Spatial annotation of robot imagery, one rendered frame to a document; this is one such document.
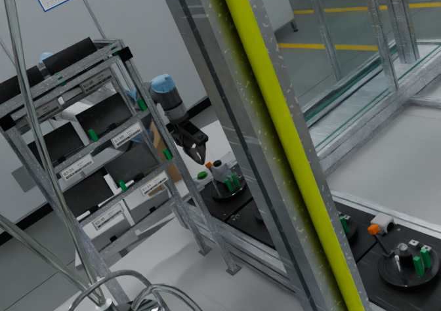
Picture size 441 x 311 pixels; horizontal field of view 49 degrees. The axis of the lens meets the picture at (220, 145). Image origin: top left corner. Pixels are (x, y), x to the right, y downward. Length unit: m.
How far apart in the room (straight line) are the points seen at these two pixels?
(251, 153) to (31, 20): 4.19
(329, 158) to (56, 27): 3.22
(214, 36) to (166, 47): 4.61
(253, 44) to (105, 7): 4.39
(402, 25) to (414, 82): 0.28
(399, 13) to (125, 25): 3.02
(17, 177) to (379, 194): 3.52
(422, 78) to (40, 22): 3.27
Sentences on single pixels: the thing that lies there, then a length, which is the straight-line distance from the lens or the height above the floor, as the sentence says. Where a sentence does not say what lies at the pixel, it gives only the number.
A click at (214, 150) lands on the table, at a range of 2.33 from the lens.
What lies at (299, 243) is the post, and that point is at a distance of 0.41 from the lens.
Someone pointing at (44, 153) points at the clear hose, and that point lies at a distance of 0.61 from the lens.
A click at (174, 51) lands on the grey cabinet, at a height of 0.72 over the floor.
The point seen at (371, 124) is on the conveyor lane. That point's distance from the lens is 1.96.
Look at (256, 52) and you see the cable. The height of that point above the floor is 1.78.
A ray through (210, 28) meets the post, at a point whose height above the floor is 1.80.
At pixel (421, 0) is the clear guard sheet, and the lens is 2.55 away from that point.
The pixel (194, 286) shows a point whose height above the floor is 0.86.
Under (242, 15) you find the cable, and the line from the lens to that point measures 0.32.
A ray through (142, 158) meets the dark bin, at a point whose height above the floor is 1.34.
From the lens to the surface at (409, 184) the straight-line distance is 1.70.
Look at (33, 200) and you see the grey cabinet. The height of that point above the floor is 0.20.
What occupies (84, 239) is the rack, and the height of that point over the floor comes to 1.26.
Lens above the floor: 1.87
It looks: 26 degrees down
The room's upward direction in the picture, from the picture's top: 24 degrees counter-clockwise
